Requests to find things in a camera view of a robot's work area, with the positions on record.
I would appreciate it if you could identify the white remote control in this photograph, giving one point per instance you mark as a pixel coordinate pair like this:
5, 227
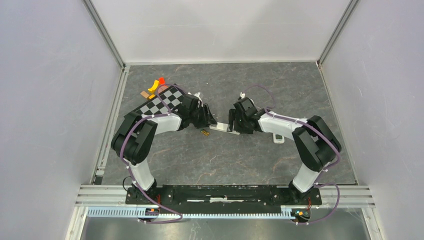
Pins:
278, 139
223, 127

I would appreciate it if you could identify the red toy block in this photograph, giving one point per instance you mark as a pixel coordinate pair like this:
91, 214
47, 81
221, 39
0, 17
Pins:
162, 82

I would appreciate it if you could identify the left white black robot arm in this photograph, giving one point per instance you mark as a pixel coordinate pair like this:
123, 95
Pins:
133, 140

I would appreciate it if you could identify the checkerboard calibration plate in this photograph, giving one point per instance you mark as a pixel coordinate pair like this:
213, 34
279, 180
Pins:
171, 97

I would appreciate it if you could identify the white slotted cable duct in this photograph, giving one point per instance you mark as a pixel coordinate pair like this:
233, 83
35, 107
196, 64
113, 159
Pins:
153, 212

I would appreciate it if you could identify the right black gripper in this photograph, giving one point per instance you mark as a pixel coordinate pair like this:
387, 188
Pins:
234, 115

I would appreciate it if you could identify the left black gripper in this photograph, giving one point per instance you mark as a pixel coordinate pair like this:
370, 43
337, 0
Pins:
207, 119

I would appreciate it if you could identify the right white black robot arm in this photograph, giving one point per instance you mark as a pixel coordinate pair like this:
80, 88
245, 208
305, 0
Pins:
316, 144

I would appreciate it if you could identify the brown toy block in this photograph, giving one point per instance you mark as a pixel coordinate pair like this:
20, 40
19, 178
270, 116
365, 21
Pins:
144, 94

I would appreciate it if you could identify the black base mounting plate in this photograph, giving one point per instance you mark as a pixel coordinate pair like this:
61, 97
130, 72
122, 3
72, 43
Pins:
224, 199

